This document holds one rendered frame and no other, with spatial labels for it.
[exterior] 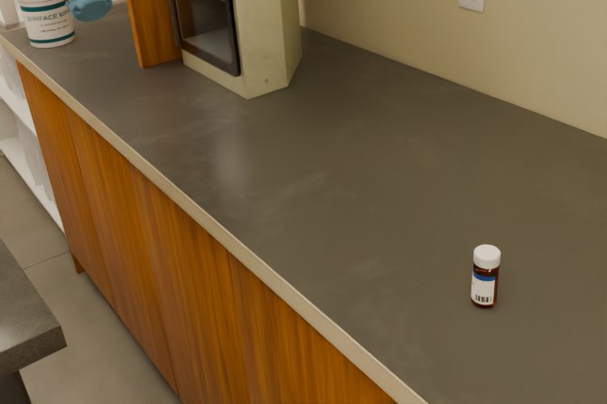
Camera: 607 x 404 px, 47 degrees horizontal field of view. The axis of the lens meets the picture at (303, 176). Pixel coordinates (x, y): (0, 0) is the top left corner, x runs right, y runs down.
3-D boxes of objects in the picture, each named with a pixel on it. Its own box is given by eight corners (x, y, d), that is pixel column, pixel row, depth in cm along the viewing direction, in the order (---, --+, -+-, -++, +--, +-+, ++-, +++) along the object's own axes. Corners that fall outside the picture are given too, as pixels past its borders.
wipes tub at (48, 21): (68, 31, 213) (56, -19, 206) (82, 41, 203) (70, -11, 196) (24, 41, 207) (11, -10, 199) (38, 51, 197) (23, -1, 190)
